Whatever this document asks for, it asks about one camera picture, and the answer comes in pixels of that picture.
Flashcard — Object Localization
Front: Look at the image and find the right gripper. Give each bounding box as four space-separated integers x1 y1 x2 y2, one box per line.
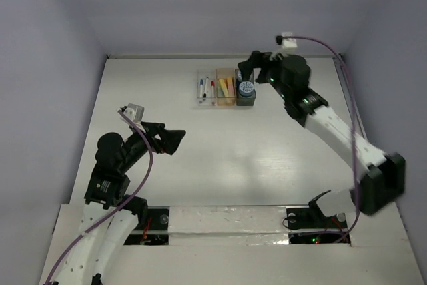
239 49 292 101

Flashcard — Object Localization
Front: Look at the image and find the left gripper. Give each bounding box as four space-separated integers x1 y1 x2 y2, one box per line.
119 119 185 171

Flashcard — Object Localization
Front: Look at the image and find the orange pink highlighter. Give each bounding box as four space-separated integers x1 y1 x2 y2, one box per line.
226 77 235 97

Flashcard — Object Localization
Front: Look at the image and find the yellow highlighter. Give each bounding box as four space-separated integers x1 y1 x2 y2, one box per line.
218 79 230 97

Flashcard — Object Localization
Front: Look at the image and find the black capped white pen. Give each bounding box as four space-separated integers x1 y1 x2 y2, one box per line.
203 77 210 99

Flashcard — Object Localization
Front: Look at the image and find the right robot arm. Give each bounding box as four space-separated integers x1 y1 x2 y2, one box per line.
238 51 406 226

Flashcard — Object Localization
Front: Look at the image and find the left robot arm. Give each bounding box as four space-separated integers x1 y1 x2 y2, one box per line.
45 121 186 284

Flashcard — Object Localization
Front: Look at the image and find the blue tape roll front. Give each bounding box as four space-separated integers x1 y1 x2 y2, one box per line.
238 81 254 98

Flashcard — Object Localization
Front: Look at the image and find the dark grey plastic container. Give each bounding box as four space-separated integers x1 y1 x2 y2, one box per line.
235 69 256 107

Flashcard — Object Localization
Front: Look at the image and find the clear plastic container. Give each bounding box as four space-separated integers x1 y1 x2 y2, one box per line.
195 69 217 108

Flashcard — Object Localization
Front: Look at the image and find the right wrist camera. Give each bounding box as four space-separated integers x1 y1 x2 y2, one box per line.
270 32 298 61

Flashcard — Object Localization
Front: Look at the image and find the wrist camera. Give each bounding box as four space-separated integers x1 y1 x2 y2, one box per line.
117 103 145 129
270 32 298 61

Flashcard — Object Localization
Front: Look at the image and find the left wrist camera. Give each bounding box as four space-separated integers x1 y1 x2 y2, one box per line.
117 103 145 129

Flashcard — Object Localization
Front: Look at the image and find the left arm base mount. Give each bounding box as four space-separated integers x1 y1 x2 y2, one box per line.
124 206 169 246

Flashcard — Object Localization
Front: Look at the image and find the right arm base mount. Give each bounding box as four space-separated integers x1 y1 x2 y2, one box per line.
282 190 351 245

